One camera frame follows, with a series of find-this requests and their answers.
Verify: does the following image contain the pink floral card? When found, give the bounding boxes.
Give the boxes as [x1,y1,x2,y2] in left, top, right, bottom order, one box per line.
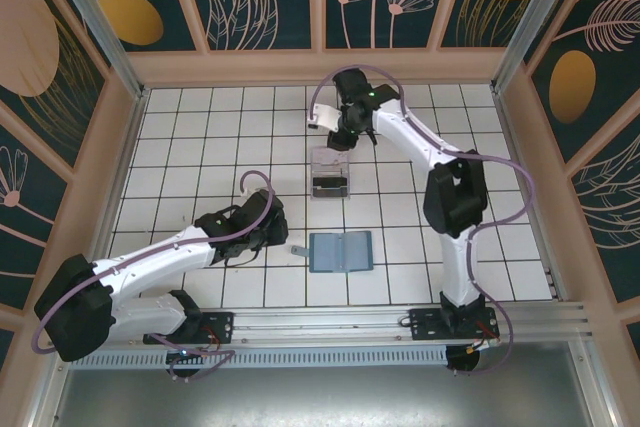
[312,147,349,172]

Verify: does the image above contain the clear plastic box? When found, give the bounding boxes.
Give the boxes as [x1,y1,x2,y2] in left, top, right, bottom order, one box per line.
[308,145,351,202]

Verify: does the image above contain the black card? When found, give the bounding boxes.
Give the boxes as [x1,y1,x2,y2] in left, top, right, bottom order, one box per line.
[311,175,348,199]

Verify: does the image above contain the blue card holder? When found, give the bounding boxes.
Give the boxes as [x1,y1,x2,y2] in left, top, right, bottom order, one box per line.
[291,230,374,275]

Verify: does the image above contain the grey metal sheet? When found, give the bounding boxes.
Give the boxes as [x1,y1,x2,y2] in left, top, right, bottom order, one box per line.
[27,340,619,427]

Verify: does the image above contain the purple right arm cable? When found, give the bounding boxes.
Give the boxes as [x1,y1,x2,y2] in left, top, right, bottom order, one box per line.
[308,65,531,377]

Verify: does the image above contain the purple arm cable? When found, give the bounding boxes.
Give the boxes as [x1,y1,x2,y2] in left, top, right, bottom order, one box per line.
[308,65,531,377]
[30,170,276,383]

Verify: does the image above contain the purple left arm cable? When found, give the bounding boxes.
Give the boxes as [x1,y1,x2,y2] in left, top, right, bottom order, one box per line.
[30,170,276,383]

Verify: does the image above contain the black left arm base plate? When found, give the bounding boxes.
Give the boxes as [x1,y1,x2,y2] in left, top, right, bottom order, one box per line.
[143,311,235,346]

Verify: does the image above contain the long aluminium mounting rail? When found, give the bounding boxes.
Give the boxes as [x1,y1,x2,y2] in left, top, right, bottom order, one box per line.
[47,300,597,348]

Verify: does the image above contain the slotted grey cable duct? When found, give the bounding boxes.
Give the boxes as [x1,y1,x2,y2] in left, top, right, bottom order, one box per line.
[69,346,449,368]

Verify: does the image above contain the aluminium side rail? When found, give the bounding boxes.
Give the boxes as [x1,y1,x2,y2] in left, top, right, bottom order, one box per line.
[74,89,151,311]
[494,89,569,301]

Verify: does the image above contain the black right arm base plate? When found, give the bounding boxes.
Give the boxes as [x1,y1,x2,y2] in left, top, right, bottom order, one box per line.
[408,307,500,343]

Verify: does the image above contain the aluminium corner post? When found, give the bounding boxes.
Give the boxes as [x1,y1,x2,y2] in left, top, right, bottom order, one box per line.
[42,0,151,103]
[492,0,596,94]

